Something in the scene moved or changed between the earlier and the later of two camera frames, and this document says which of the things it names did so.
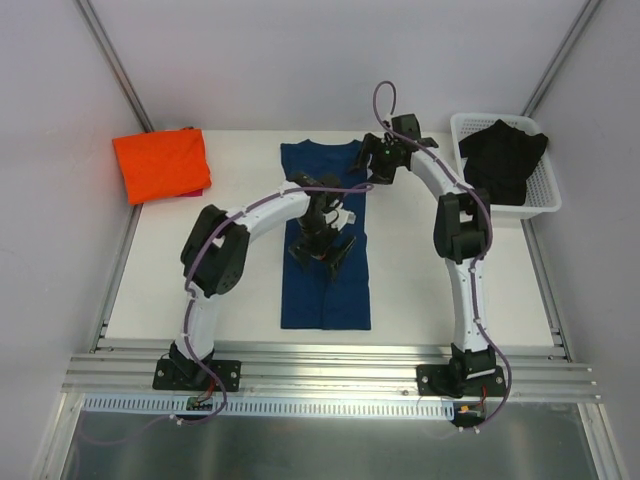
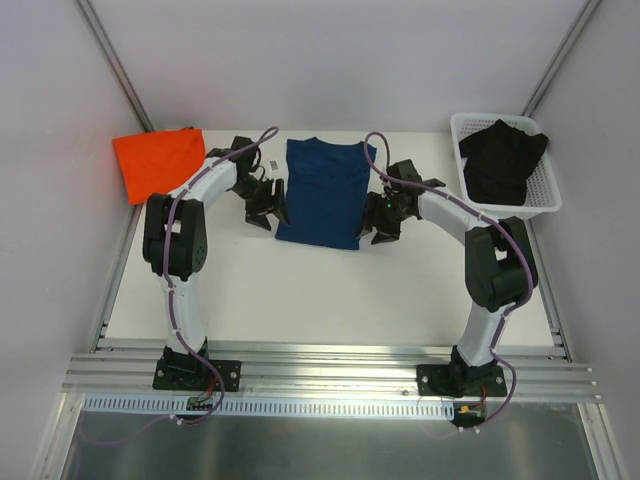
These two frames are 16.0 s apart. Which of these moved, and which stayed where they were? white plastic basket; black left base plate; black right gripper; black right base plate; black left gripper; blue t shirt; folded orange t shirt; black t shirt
Moved: black right gripper; black left gripper; blue t shirt
Stayed: black t shirt; folded orange t shirt; black left base plate; white plastic basket; black right base plate
